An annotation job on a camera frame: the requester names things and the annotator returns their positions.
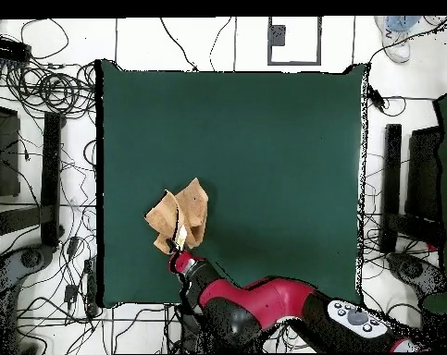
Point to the person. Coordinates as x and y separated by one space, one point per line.
395 40

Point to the tan terry towel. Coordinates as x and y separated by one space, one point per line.
193 203

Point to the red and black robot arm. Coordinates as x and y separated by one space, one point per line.
267 296

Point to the black stand frame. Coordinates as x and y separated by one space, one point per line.
51 177
392 177

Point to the black power strip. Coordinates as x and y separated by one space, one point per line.
4 48

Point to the black power adapter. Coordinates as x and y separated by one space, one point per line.
72 247
376 100
70 292

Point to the black box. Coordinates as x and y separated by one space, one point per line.
4 155
426 173

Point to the grey office chair base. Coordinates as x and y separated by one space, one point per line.
8 270
412 270

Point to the grey floor hatch frame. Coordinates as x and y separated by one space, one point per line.
277 35

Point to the dark green table cloth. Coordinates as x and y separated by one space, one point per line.
282 111

